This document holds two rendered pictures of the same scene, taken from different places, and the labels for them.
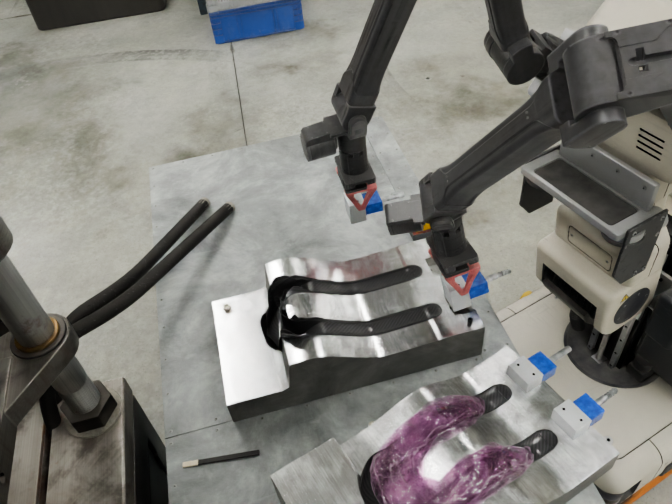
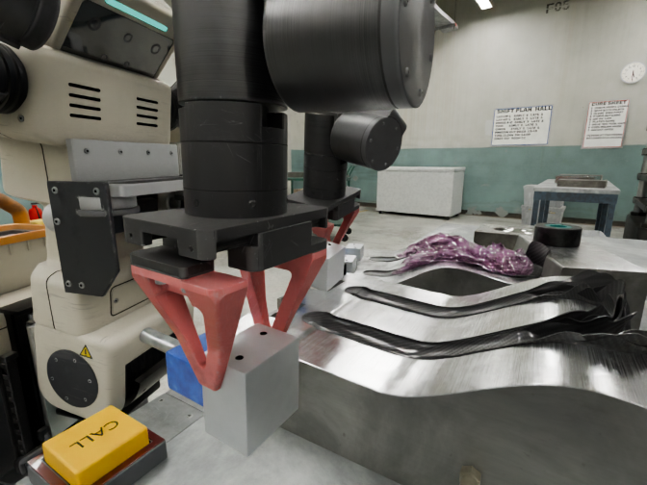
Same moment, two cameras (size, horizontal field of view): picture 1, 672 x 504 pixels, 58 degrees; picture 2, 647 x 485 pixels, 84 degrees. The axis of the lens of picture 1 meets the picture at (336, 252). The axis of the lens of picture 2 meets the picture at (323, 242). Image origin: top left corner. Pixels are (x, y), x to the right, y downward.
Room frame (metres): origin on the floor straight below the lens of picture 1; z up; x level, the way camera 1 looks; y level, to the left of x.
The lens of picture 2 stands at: (1.14, 0.11, 1.07)
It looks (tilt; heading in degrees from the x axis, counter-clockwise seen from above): 13 degrees down; 221
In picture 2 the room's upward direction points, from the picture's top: straight up
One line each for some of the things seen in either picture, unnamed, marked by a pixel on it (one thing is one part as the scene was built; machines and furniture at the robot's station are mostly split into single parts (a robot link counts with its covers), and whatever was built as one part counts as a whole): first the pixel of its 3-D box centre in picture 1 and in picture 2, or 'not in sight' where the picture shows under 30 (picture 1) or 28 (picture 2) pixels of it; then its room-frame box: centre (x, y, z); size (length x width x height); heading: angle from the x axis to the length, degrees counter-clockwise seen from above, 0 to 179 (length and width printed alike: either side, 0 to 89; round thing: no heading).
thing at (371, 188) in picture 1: (358, 189); (254, 291); (1.01, -0.06, 0.99); 0.07 x 0.07 x 0.09; 9
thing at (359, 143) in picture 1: (348, 136); (242, 59); (1.02, -0.05, 1.12); 0.07 x 0.06 x 0.07; 103
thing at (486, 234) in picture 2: not in sight; (513, 242); (-0.02, -0.14, 0.84); 0.20 x 0.15 x 0.07; 99
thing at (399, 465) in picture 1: (447, 455); (460, 250); (0.44, -0.13, 0.90); 0.26 x 0.18 x 0.08; 116
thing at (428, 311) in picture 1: (347, 301); (466, 307); (0.77, -0.01, 0.92); 0.35 x 0.16 x 0.09; 99
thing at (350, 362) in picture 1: (340, 315); (475, 356); (0.77, 0.01, 0.87); 0.50 x 0.26 x 0.14; 99
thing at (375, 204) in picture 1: (375, 201); (201, 360); (1.03, -0.10, 0.94); 0.13 x 0.05 x 0.05; 99
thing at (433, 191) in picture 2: not in sight; (419, 191); (-5.59, -3.15, 0.47); 1.52 x 0.77 x 0.94; 96
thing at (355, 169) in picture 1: (353, 159); (236, 178); (1.02, -0.06, 1.06); 0.10 x 0.07 x 0.07; 9
